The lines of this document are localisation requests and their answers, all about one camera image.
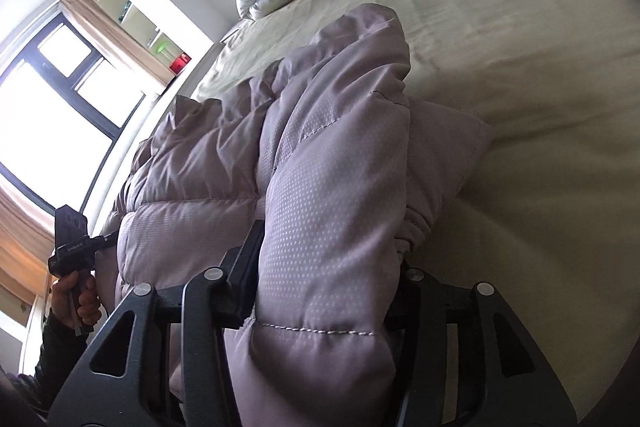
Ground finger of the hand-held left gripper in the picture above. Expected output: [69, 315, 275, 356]
[87, 229, 122, 254]

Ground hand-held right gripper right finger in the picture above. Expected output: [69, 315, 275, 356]
[385, 259, 583, 427]

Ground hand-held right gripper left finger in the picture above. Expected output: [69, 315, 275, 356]
[47, 219, 266, 427]

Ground mauve puffer jacket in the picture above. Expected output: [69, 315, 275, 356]
[95, 3, 496, 427]

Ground person's left forearm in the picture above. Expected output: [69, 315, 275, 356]
[17, 309, 91, 413]

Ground person's left hand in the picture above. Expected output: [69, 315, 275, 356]
[51, 269, 103, 333]

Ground beige curtain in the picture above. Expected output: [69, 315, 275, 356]
[0, 172, 56, 308]
[60, 0, 181, 95]

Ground black framed window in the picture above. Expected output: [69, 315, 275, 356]
[0, 19, 148, 215]

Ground bed with beige sheet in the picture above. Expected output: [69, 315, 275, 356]
[192, 0, 640, 427]

